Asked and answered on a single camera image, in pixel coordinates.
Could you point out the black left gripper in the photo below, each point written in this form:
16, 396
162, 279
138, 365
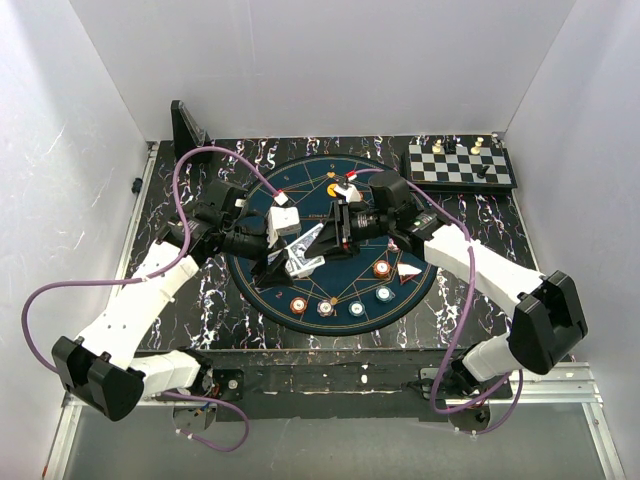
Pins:
277, 274

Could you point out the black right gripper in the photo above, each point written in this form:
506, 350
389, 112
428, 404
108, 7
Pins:
334, 243

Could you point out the blue playing card box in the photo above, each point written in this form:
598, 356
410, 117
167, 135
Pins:
297, 265

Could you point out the orange poker chip stack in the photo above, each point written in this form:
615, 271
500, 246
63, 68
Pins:
298, 305

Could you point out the orange chips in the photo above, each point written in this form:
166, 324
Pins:
382, 269

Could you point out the blue white poker chip stack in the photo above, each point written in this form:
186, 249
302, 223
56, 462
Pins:
325, 308

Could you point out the green chips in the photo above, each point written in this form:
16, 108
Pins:
384, 294

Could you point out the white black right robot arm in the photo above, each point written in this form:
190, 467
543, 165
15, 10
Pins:
546, 313

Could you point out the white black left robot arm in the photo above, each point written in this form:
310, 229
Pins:
100, 367

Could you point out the round blue poker mat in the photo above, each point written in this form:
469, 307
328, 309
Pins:
305, 181

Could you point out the green poker chip stack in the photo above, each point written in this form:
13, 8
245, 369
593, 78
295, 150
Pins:
356, 309

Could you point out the white chess piece left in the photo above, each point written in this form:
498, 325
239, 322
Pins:
437, 147

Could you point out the white chess piece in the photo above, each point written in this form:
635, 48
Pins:
437, 147
478, 144

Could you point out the black chess piece back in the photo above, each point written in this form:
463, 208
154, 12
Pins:
450, 145

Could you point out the black chess piece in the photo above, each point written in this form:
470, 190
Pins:
450, 145
483, 172

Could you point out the black chess piece front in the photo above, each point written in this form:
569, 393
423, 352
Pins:
483, 172

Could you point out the black card holder stand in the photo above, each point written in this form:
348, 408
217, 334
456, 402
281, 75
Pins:
187, 134

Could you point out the white chess piece right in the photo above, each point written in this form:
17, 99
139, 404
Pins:
478, 144

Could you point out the black white chess board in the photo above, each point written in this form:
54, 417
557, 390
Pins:
458, 172

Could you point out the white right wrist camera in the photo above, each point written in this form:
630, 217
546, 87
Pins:
347, 192

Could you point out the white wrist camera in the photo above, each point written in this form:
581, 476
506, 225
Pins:
281, 222
347, 192

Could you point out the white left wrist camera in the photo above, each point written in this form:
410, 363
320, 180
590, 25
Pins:
281, 222

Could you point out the aluminium rail frame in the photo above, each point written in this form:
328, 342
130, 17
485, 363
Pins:
305, 380

